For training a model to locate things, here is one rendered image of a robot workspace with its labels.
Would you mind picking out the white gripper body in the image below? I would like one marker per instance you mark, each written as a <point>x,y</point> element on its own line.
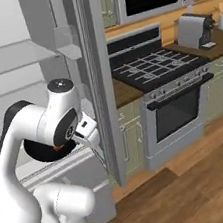
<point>89,139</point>

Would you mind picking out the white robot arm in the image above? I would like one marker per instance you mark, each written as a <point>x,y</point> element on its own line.
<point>16,138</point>

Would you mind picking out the orange chicken drumstick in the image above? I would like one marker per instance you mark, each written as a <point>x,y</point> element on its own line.
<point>58,147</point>

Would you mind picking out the black bowl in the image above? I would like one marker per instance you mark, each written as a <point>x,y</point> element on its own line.
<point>38,152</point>

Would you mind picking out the grey fridge door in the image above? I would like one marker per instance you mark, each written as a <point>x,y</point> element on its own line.
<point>100,85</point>

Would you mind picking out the glass fridge shelf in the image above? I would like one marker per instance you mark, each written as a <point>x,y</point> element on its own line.
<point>14,57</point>

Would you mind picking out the grey fridge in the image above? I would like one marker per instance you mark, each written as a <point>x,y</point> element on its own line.
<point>9,24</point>

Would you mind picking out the green lower cupboard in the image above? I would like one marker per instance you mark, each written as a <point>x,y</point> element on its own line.
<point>220,90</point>
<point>131,137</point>

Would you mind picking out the silver stove with oven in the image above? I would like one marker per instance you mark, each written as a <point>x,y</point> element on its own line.
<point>167,85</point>

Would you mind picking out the silver coffee machine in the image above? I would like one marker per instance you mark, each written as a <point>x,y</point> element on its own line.
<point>194,32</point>

